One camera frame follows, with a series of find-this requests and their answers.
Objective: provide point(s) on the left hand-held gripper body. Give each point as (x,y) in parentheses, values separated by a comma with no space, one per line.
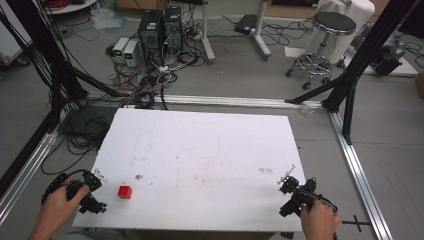
(74,192)

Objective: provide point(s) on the large black computer tower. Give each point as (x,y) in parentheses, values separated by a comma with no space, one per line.
(150,36)

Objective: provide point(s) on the black upright frame post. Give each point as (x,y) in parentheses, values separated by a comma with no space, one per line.
(348,113)

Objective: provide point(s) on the clear plastic scrap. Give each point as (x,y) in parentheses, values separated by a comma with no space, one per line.
(307,111)

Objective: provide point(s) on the brown cardboard box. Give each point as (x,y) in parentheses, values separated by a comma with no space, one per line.
(420,86)

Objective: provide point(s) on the white power supply unit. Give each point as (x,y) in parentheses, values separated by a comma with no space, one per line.
(120,48)
(130,53)

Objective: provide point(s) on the white paper sheet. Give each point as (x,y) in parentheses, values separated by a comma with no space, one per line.
(295,52)

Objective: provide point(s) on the long aluminium floor rail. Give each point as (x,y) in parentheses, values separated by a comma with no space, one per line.
(233,101)

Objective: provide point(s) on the grey cabinet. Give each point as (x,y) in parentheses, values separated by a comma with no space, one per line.
(10,40)

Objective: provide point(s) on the person's right hand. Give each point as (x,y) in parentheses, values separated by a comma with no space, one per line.
(319,221)

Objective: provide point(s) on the black slanted frame strut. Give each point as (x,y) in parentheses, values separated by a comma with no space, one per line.
(370,46)

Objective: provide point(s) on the black flat box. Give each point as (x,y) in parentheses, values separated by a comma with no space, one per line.
(246,24)

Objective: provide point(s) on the black grey machine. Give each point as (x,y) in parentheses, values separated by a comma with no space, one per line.
(388,60)

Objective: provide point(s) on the white round table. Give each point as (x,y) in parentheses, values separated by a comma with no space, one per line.
(71,7)

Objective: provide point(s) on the clear plastic bag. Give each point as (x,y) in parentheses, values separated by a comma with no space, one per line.
(108,18)

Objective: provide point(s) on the person's left hand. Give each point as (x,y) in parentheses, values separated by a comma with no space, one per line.
(56,210)

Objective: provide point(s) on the white desk leg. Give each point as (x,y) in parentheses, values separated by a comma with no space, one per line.
(206,36)
(260,36)

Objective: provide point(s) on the white floor board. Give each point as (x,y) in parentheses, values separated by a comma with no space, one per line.
(408,69)

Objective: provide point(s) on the red cube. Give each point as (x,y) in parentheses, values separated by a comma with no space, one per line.
(125,192)

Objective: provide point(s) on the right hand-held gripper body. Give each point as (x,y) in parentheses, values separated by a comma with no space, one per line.
(305,195)

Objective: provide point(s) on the slim black computer tower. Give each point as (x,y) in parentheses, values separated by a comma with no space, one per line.
(173,28)

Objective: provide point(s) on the black floor rail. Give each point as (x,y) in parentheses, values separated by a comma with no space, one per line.
(23,156)

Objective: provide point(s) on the black chrome swivel stool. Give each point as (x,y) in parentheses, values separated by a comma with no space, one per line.
(333,23)

